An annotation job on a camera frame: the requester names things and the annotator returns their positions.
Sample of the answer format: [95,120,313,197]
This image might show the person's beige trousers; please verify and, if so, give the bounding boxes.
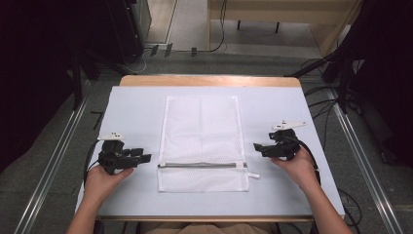
[139,221,281,234]

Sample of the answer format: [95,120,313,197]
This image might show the black stand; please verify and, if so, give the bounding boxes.
[283,48,361,115]
[69,48,134,111]

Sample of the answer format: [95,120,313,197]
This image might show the white floor cable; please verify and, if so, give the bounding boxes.
[125,48,154,74]

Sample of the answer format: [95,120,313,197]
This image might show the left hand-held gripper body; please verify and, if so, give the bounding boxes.
[96,132,137,176]

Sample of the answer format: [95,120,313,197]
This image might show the wooden table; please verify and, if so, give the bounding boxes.
[75,74,346,224]

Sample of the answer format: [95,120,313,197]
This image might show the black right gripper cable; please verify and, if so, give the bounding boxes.
[281,134,322,186]

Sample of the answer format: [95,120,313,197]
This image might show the black hanging cable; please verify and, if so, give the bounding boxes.
[207,0,228,54]

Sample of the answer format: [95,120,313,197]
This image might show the person's right hand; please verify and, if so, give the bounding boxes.
[270,146,321,193]

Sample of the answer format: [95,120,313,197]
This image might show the light wooden bench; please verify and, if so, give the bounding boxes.
[206,0,364,58]

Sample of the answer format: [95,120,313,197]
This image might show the black floor cables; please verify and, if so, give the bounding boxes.
[300,58,364,150]

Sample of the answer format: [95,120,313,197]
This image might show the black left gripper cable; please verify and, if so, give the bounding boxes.
[83,138,101,185]

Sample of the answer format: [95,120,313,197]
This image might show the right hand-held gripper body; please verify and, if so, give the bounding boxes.
[268,119,308,162]

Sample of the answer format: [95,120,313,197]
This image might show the white mesh laundry bag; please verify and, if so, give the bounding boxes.
[157,95,261,194]

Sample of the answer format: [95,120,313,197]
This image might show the person's left hand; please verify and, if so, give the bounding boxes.
[83,163,134,203]

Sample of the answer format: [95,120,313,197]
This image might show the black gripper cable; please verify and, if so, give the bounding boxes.
[83,138,101,185]
[281,134,322,186]

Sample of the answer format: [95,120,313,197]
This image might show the white table mat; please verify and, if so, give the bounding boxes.
[75,85,346,219]

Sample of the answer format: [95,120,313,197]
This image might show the metal floor rail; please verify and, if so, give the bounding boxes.
[325,87,405,234]
[13,81,92,234]

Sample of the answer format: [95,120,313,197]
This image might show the black curtain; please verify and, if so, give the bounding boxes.
[0,0,144,174]
[324,0,413,169]

